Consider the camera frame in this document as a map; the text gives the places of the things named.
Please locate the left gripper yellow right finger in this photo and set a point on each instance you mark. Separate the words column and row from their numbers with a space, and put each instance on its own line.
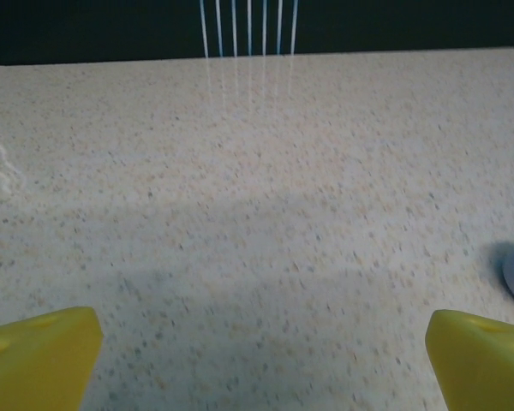
column 484, row 368

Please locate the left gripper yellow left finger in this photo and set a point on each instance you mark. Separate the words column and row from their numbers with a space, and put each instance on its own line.
column 38, row 364

